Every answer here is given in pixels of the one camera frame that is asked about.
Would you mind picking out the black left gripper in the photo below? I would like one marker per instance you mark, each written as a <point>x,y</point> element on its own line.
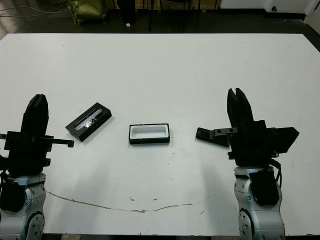
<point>27,155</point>

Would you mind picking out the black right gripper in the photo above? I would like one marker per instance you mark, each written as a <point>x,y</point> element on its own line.
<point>255,152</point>

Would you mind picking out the black printed box lid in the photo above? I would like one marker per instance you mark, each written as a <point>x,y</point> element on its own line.
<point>87,125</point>

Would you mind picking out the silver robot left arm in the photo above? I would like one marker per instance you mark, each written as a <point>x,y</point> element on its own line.
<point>32,200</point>

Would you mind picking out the black box white insert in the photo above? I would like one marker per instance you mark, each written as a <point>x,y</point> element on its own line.
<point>149,141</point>

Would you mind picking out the black round knob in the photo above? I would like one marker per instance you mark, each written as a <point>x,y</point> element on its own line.
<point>275,8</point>

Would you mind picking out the olive green bag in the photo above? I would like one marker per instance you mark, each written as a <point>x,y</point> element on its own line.
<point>85,11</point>

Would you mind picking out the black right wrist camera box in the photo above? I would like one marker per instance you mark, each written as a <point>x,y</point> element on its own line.
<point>282,140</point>

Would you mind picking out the dark upright post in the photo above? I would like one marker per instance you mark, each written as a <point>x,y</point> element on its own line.
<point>127,12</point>

